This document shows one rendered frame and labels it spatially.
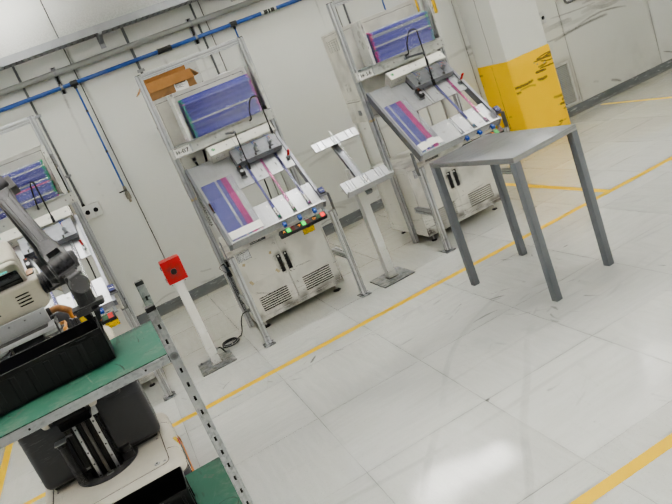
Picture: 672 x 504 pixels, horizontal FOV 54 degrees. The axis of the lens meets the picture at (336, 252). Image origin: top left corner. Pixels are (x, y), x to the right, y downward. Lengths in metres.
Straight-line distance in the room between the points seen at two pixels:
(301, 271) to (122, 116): 2.28
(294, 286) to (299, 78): 2.39
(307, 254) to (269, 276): 0.31
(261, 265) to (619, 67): 5.17
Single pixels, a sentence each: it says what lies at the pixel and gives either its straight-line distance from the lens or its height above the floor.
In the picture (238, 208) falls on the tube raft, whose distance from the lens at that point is 4.39.
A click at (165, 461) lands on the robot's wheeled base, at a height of 0.28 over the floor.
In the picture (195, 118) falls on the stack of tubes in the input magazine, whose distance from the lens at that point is 4.64.
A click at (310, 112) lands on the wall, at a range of 6.43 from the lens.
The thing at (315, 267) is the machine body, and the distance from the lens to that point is 4.75.
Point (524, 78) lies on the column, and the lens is 6.91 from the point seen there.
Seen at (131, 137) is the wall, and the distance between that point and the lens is 6.09.
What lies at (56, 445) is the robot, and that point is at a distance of 3.17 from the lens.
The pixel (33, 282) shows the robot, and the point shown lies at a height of 1.20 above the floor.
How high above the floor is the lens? 1.56
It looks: 16 degrees down
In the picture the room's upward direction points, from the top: 22 degrees counter-clockwise
